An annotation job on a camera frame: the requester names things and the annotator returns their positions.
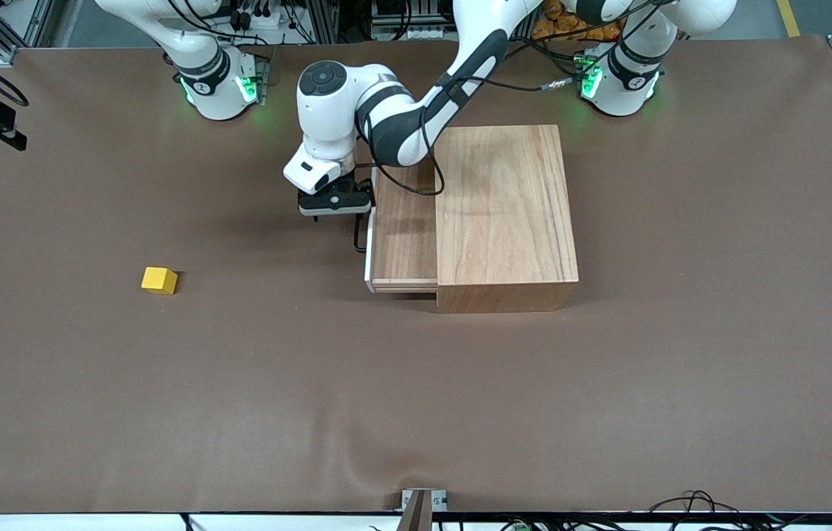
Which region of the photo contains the wooden drawer with black handle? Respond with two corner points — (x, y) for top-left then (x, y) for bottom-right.
(353, 151), (439, 294)

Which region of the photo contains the yellow wooden cube block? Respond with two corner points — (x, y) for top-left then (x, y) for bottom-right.
(141, 266), (179, 296)

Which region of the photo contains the light wooden cabinet box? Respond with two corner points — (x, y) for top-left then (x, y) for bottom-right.
(434, 125), (580, 314)

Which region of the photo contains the grey equipment rack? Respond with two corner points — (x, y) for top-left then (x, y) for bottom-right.
(370, 0), (461, 43)

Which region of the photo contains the white power strip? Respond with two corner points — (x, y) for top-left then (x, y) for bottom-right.
(228, 0), (291, 34)

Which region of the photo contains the brown table cover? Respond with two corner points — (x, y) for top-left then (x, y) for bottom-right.
(0, 33), (832, 515)

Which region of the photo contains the pile of orange toys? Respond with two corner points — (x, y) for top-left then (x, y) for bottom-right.
(532, 0), (623, 43)

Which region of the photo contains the metal table edge clamp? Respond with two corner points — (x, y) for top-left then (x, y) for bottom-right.
(400, 488), (448, 531)

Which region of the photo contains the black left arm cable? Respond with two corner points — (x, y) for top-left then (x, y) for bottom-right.
(353, 0), (675, 196)

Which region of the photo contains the tangle of black cables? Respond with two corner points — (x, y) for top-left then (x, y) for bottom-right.
(645, 490), (832, 531)

